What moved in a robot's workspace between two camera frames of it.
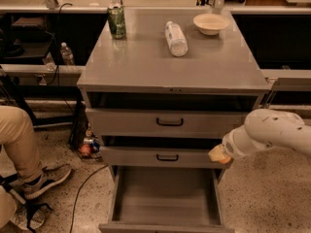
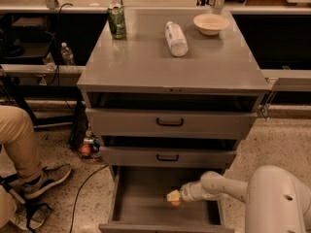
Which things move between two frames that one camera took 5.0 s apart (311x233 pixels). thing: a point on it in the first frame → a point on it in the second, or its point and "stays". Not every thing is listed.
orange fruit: [226, 160] → [176, 202]
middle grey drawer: [157, 157] stays
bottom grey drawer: [161, 199] stays
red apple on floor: [85, 149] stays
